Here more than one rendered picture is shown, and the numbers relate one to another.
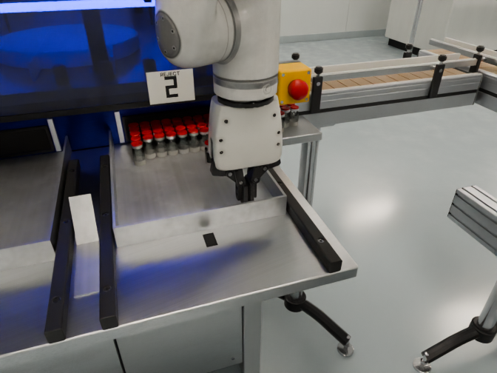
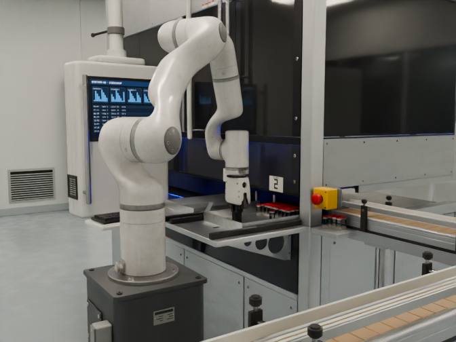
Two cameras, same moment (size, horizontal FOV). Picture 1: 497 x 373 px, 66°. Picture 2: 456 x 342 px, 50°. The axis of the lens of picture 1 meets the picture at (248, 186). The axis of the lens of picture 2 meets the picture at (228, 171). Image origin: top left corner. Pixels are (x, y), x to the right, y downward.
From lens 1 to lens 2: 1.64 m
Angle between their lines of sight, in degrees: 73
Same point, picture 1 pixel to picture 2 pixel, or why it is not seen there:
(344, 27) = not seen: outside the picture
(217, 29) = (213, 148)
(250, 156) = (231, 198)
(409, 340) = not seen: outside the picture
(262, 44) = (228, 155)
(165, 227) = (213, 218)
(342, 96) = (382, 225)
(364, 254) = not seen: outside the picture
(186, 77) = (280, 180)
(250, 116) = (231, 181)
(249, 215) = (232, 226)
